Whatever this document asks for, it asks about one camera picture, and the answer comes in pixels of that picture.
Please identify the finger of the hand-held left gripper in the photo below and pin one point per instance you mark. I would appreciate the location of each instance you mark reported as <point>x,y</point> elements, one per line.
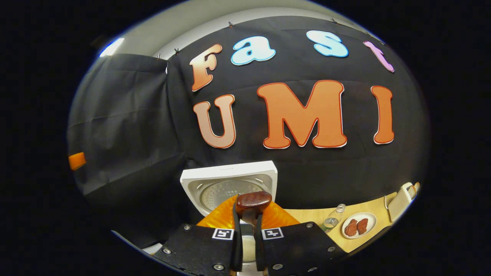
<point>76,161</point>

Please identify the white rice cooker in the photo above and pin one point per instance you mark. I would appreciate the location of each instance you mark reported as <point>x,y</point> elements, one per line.
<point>230,174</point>

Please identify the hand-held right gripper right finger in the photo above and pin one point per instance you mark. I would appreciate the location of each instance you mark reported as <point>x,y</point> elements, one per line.
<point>259,245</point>

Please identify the clear plastic water bottle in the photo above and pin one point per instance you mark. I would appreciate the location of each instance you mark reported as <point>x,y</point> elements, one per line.
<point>332,220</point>

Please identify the brown wooden spoon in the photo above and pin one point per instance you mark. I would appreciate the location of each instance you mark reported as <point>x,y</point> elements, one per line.
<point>253,201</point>

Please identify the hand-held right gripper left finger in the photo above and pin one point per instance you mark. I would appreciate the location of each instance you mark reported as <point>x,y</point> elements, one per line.
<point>237,245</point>

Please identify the toasted bread slice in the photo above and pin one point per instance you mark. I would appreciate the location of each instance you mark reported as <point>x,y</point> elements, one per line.
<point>415,188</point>

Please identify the white round plate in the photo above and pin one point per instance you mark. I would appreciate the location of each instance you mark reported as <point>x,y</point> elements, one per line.
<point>372,224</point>

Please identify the white toaster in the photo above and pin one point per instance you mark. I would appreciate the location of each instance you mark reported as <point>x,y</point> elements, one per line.
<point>399,203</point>

